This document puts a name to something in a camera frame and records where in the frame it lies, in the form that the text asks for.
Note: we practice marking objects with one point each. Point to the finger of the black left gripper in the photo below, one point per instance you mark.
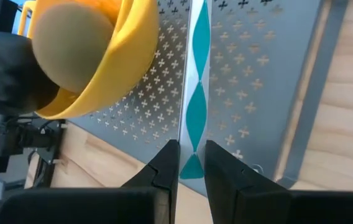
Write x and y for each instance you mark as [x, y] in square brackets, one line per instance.
[5, 74]

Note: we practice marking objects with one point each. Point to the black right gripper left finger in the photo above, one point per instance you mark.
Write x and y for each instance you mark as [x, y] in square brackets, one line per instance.
[151, 199]

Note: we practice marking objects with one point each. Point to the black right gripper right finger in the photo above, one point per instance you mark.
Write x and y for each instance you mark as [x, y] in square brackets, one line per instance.
[257, 205]

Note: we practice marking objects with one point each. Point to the brown green toy kiwi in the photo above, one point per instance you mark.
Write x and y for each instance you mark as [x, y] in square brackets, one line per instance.
[71, 46]

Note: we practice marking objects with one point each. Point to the grey perforated metal stand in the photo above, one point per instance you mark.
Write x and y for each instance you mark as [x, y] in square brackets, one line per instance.
[257, 93]

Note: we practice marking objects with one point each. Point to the yellow plastic colander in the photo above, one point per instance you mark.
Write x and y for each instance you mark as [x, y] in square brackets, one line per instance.
[126, 62]

